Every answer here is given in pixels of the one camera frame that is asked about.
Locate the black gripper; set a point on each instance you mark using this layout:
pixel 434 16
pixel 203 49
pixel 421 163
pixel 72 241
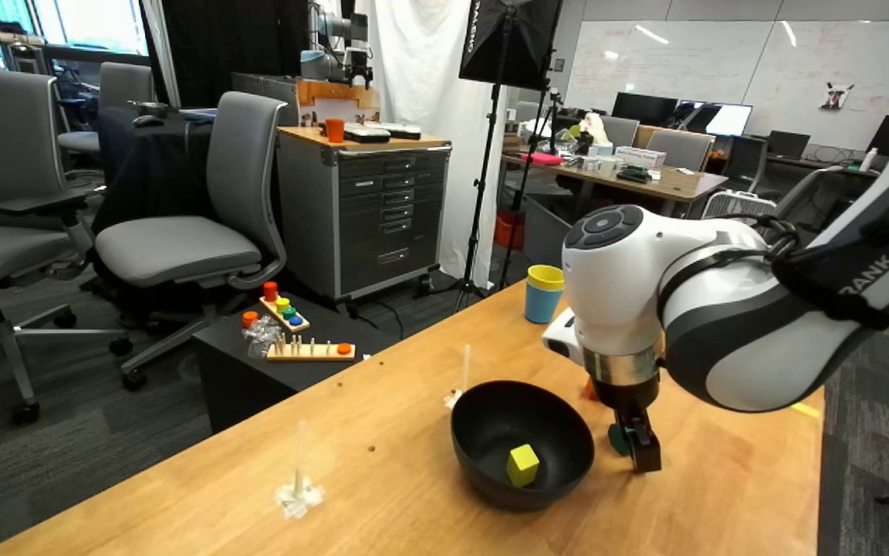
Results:
pixel 632 403

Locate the green block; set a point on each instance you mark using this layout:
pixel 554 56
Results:
pixel 618 440

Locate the orange block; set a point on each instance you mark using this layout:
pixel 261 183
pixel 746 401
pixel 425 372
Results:
pixel 592 389

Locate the yellow block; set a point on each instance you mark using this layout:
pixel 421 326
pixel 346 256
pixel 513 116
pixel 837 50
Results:
pixel 523 467

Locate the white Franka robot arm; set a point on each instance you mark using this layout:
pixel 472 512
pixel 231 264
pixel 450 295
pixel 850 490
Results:
pixel 618 279

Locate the black bowl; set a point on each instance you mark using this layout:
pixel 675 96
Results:
pixel 548 453

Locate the yellow tape strip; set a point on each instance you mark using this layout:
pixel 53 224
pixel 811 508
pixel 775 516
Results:
pixel 808 413

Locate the blue plastic cup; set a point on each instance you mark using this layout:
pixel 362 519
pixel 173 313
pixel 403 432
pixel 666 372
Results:
pixel 545 306

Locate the yellow plastic cup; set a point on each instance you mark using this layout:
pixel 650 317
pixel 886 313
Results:
pixel 545 276

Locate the red bin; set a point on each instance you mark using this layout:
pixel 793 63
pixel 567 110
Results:
pixel 507 233

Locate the wooden desk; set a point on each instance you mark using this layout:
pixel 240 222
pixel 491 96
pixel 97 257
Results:
pixel 672 183

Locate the grey office chair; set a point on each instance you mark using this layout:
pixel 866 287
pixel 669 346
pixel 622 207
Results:
pixel 0 249
pixel 622 132
pixel 121 89
pixel 176 249
pixel 681 149

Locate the white lit screen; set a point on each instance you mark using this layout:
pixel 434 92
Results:
pixel 729 122

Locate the black computer monitor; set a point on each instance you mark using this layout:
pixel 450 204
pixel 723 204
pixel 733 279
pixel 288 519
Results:
pixel 642 110

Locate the wooden block toy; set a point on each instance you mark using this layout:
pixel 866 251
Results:
pixel 311 351

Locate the clear plastic stand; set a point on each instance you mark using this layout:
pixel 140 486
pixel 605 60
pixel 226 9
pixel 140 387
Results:
pixel 298 498

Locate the grey drawer cabinet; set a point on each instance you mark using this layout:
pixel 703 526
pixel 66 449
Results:
pixel 362 218

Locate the colourful peg toy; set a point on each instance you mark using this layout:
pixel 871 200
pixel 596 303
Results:
pixel 283 311

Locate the clear plastic bag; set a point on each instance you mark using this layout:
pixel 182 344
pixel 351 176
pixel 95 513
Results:
pixel 264 338

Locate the white black device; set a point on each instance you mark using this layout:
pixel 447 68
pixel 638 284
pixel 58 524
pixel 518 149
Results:
pixel 385 132

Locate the black low table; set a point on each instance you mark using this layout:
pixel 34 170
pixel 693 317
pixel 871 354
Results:
pixel 240 382

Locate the orange toy piece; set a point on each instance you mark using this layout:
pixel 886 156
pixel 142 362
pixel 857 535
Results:
pixel 250 320

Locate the black softbox light on stand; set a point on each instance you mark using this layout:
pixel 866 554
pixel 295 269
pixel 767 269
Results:
pixel 511 41

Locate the orange cup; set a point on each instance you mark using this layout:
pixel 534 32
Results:
pixel 336 132

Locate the white curtain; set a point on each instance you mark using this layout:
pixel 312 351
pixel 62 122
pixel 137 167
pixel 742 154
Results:
pixel 416 63

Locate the orange cardboard box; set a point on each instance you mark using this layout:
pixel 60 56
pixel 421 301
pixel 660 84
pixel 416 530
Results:
pixel 337 100

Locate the black draped table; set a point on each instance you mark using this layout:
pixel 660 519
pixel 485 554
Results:
pixel 155 174

